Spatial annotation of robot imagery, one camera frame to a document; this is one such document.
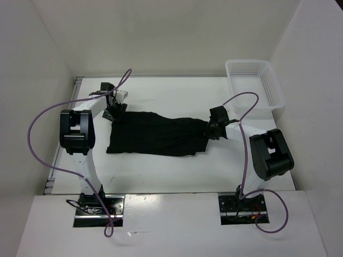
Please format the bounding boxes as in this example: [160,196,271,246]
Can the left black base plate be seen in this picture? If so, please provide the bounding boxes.
[68,195,125,228]

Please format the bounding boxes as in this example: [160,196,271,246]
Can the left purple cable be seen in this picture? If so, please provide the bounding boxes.
[26,68,133,238]

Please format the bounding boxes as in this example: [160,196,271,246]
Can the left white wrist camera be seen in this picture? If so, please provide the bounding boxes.
[114,90,128,104]

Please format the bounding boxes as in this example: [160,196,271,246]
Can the black shorts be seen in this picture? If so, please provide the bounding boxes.
[106,112,208,157]

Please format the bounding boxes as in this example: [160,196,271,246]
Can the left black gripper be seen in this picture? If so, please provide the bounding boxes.
[102,100,127,125]

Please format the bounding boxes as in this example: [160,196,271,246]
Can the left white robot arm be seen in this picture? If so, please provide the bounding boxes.
[59,82,128,214]

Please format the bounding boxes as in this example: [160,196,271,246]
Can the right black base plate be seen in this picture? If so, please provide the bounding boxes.
[218,193,269,225]

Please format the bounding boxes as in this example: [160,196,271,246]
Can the white perforated plastic basket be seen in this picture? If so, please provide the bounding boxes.
[225,59,285,113]

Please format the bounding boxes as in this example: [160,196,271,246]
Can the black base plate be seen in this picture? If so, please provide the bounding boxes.
[218,193,269,225]
[68,195,125,228]

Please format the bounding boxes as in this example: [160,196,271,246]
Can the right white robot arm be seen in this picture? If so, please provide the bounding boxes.
[204,106,294,210]

